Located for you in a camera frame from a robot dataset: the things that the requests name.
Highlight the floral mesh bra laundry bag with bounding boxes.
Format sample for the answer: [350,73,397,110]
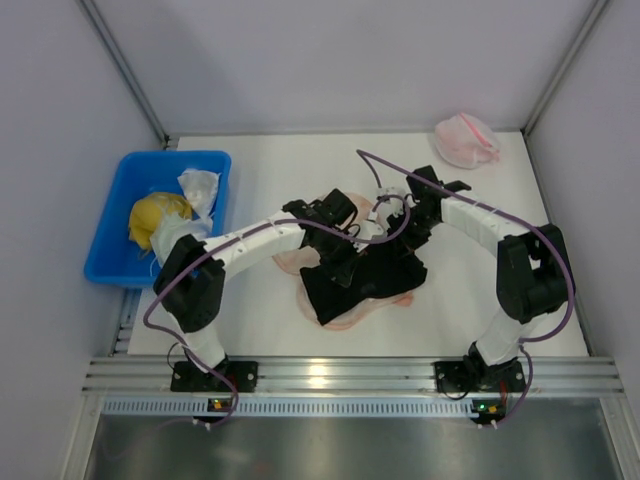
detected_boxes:
[273,189,427,330]

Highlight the black bra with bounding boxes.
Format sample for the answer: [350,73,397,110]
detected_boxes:
[300,242,428,326]

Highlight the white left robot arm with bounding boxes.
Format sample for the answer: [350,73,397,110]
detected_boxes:
[153,189,384,373]

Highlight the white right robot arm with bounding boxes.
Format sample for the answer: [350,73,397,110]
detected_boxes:
[406,166,575,400]

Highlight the pink mesh laundry pouch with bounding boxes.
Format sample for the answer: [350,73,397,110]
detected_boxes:
[434,113,501,170]

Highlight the yellow bra in bin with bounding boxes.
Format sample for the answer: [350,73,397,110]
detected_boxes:
[128,192,192,251]

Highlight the blue plastic bin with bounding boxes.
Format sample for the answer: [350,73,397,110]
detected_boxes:
[84,150,232,289]

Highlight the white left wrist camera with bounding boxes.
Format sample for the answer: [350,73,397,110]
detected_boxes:
[357,217,386,245]

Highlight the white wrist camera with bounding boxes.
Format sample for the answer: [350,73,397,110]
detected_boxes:
[357,217,386,245]
[376,186,406,208]

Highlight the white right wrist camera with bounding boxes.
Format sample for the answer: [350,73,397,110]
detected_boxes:
[376,186,406,208]

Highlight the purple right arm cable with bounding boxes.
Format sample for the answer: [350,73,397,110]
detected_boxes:
[355,148,576,429]

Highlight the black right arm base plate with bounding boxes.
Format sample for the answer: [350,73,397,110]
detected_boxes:
[434,360,526,399]

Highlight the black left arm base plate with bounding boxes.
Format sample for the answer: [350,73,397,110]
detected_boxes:
[170,360,258,393]

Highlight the aluminium mounting rail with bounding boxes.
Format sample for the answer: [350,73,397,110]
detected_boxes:
[82,356,624,398]

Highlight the white slotted cable duct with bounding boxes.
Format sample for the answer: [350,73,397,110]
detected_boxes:
[102,396,504,418]

